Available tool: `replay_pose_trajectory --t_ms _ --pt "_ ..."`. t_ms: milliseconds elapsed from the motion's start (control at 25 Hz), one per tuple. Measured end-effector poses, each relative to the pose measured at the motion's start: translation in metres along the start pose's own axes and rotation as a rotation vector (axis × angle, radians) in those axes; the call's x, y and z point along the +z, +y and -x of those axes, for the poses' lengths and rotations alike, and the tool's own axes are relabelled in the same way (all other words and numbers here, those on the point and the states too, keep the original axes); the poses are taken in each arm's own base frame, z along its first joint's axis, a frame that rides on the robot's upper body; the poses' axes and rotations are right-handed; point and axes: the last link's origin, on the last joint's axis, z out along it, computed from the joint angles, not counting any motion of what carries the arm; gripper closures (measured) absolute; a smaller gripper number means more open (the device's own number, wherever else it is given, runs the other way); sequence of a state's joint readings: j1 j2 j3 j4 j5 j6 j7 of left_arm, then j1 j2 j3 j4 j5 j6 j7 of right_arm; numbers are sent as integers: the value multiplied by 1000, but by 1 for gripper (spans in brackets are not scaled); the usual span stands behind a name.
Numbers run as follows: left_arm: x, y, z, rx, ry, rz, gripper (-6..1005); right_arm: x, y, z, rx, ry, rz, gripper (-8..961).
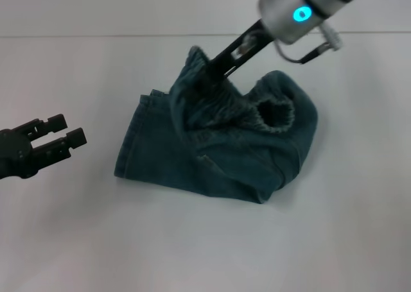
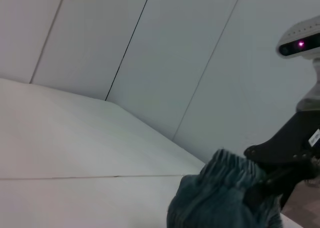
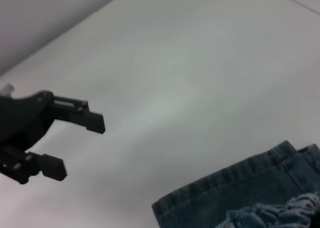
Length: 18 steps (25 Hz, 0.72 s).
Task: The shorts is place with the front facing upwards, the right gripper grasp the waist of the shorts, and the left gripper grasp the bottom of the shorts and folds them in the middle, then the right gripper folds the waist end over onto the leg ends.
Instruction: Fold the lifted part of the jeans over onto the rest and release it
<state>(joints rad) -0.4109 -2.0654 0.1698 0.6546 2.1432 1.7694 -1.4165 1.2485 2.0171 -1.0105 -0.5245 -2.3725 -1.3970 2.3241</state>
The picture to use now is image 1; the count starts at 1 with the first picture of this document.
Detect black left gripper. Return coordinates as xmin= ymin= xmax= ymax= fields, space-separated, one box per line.
xmin=0 ymin=113 xmax=89 ymax=180

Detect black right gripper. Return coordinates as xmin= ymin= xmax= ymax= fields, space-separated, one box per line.
xmin=196 ymin=19 xmax=279 ymax=90

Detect blue denim shorts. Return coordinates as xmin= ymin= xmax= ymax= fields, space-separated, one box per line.
xmin=114 ymin=46 xmax=319 ymax=206

